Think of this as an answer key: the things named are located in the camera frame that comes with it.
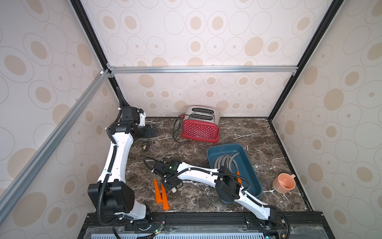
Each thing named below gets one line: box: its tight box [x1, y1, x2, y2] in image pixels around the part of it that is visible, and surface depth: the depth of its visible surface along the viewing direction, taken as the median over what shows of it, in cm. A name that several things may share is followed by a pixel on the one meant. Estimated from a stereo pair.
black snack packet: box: [142, 141, 150, 151], surface depth 104 cm
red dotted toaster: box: [181, 105, 221, 143], surface depth 99 cm
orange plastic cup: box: [272, 173, 296, 194], surface depth 84 cm
